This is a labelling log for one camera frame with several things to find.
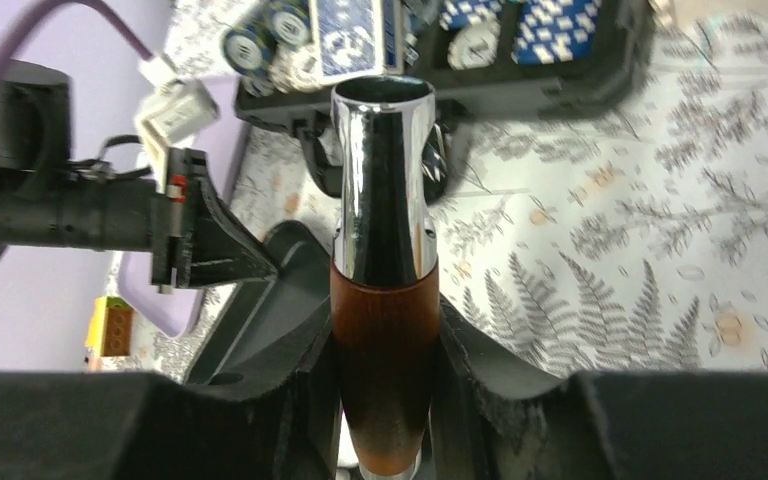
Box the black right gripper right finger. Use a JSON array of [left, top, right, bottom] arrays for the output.
[[431, 303, 768, 479]]

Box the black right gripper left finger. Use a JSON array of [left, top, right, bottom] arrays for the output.
[[0, 314, 339, 479]]

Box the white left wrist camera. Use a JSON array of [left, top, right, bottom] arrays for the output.
[[134, 79, 219, 194]]

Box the metal dough scraper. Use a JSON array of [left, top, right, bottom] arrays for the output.
[[330, 76, 441, 479]]

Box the black baking tray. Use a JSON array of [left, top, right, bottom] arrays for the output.
[[184, 220, 330, 384]]

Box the purple plastic tray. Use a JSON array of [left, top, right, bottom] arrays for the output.
[[115, 76, 253, 340]]

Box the orange toy sandwich block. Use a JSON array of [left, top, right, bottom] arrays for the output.
[[85, 296, 135, 369]]

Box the black poker chip case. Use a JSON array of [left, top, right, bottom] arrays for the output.
[[235, 1, 654, 201]]

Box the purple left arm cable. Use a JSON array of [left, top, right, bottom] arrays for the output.
[[0, 0, 177, 140]]

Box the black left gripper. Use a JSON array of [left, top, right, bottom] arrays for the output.
[[0, 60, 278, 288]]

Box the blue playing card deck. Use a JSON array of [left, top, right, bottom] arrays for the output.
[[309, 0, 404, 85]]

